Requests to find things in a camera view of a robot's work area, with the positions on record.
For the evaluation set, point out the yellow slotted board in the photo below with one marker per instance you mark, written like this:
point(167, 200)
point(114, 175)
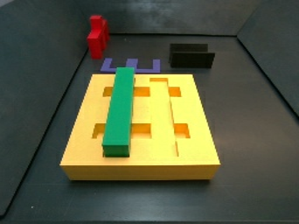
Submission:
point(171, 141)

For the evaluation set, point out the green long bar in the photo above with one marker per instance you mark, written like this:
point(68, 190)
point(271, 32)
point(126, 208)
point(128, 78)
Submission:
point(119, 117)

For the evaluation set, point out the purple comb-shaped block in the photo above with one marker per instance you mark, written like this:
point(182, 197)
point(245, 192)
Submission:
point(132, 63)

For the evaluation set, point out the red cross-shaped block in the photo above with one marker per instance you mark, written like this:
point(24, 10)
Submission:
point(98, 37)

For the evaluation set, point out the black angle bracket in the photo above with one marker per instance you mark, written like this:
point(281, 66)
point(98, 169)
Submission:
point(190, 56)

